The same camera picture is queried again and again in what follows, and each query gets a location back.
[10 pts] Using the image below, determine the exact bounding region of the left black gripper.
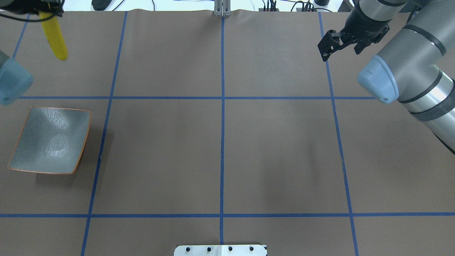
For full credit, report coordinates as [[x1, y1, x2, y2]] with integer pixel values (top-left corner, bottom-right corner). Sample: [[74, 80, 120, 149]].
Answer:
[[7, 0, 65, 15]]

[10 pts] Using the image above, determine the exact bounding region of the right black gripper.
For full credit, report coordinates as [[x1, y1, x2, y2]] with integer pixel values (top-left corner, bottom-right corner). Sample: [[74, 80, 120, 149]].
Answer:
[[317, 10, 390, 62]]

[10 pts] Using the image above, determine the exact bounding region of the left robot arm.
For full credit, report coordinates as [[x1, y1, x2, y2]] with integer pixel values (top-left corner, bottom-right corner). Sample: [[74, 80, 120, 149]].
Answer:
[[0, 0, 68, 106]]

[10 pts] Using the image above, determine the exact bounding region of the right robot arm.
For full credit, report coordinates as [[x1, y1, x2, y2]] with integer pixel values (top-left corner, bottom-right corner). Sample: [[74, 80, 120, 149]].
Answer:
[[317, 0, 455, 153]]

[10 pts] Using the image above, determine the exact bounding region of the grey square plate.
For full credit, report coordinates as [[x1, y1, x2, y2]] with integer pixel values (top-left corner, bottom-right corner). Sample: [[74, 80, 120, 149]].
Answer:
[[7, 106, 92, 175]]

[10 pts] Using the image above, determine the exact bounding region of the aluminium frame post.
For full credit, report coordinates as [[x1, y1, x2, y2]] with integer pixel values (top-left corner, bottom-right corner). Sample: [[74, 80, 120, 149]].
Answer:
[[213, 0, 232, 17]]

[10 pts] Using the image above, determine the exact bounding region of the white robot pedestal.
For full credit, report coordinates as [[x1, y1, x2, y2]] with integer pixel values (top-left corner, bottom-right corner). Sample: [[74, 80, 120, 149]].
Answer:
[[173, 244, 268, 256]]

